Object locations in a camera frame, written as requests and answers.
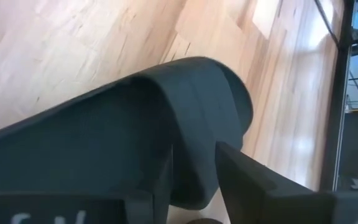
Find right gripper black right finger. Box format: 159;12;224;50
215;141;336;224

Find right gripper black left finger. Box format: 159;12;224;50
126;144;173;224

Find black slide sandal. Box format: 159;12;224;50
0;55;254;211

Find black metal table frame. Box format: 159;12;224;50
314;0;356;192

